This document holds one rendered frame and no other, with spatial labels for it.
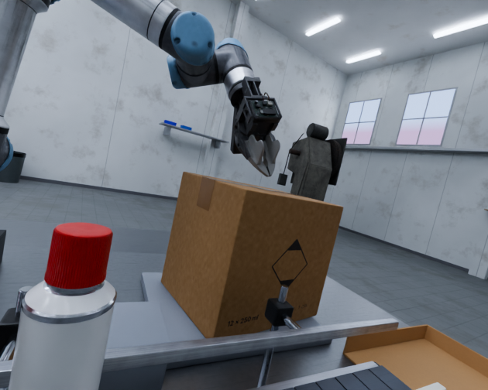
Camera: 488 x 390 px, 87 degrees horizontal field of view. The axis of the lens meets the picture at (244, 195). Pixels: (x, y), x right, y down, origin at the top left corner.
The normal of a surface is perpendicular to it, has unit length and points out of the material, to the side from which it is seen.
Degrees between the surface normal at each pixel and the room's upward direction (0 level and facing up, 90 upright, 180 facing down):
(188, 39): 90
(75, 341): 90
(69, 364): 90
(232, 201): 90
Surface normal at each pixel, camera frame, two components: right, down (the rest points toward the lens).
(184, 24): 0.19, 0.12
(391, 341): 0.44, 0.17
